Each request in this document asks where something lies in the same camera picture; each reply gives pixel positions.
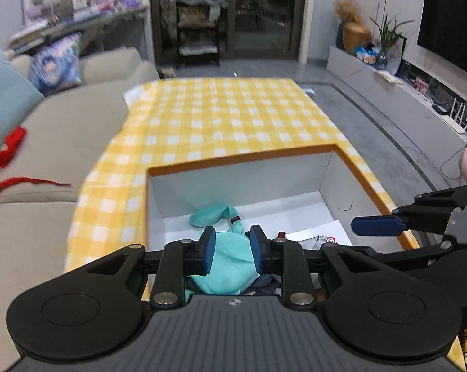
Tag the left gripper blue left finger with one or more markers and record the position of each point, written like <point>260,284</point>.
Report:
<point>178,260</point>

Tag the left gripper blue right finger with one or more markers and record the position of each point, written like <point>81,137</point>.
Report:
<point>286,259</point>

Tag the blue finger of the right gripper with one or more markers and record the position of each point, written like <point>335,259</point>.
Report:
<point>378,226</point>

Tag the teal plush toy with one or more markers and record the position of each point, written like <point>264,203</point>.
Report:
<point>233,269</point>

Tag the white tissue pack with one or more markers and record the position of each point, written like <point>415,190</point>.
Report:
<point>315,238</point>

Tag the navy and pink cloth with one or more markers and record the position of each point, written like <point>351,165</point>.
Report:
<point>265,285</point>

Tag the orange cardboard box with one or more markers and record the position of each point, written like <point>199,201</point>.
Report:
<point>283,191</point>

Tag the white router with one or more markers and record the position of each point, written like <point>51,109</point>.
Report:
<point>456,117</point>

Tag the white tv cabinet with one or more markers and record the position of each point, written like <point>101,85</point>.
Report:
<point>407,109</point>

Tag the yellow checkered tablecloth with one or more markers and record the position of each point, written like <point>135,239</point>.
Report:
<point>179,121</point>

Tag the beige sofa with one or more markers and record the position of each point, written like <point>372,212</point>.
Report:
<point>66,134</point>

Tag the green potted plant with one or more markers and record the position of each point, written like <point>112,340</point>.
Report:
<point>389,35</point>

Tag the gold vase with dried flowers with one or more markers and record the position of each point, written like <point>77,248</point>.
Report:
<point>353,32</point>

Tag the black television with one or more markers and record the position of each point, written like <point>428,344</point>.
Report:
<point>443,30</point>

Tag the red ribbon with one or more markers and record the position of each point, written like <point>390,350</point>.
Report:
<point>11,145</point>

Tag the blue patterned cushion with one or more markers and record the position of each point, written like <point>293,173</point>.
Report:
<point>55,68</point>

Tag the light blue cushion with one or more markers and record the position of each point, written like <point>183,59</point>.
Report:
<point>18,97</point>

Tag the black shelf rack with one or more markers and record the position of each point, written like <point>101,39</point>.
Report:
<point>198,29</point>

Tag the cluttered side desk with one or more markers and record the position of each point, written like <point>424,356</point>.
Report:
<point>46,21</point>

